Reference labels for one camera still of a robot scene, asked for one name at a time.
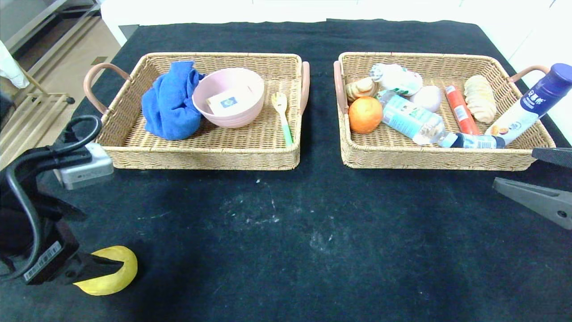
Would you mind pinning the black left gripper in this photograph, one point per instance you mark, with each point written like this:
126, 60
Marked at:
46, 260

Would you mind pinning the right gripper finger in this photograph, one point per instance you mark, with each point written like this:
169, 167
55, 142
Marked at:
554, 156
540, 199

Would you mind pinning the yellow pear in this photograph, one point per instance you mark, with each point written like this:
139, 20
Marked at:
111, 288

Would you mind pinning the white bottle blue cap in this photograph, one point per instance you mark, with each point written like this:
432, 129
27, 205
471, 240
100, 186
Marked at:
518, 117

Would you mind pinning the clear water bottle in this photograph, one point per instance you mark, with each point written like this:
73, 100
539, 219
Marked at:
411, 118

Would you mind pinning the white milk drink bottle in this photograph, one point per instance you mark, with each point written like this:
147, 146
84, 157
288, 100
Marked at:
400, 80

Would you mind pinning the blue cloth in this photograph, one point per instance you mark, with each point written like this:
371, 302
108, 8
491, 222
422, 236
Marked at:
172, 107

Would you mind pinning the beige ridged bread roll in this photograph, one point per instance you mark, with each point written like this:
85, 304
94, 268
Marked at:
479, 100

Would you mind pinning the orange sausage stick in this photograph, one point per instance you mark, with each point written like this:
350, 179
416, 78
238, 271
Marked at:
460, 112

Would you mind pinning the pale pink egg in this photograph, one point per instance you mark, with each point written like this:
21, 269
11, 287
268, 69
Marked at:
430, 98

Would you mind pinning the beige metal trolley rack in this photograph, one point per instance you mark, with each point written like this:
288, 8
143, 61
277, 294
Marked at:
31, 120

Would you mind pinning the black table cloth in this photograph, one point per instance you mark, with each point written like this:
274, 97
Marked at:
357, 246

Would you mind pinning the orange fruit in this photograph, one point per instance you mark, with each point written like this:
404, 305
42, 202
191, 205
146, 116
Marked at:
365, 115

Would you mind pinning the pink bowl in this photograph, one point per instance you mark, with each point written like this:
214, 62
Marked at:
237, 120

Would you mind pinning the golden bread bun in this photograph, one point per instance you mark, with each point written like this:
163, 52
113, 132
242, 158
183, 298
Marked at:
357, 89

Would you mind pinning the white card box blue diamond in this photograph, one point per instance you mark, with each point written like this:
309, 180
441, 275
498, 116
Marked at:
228, 102

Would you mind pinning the white hanging cloth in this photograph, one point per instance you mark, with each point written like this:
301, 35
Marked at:
11, 67

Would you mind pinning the white counter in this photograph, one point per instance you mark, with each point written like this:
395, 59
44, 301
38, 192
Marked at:
178, 11

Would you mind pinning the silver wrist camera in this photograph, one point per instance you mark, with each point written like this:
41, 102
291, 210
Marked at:
85, 172

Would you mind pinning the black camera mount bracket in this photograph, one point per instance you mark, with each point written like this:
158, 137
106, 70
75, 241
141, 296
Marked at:
40, 161

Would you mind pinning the metal shelf frame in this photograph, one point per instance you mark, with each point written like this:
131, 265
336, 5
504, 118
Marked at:
44, 20

